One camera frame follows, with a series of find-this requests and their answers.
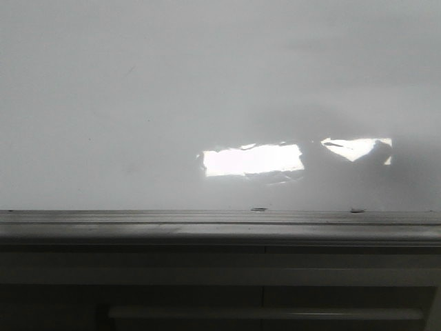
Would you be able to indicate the white whiteboard with aluminium frame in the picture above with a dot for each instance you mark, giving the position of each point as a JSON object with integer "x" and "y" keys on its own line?
{"x": 242, "y": 122}

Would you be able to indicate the grey cabinet with handle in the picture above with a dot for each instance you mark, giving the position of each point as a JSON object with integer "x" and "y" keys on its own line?
{"x": 183, "y": 287}

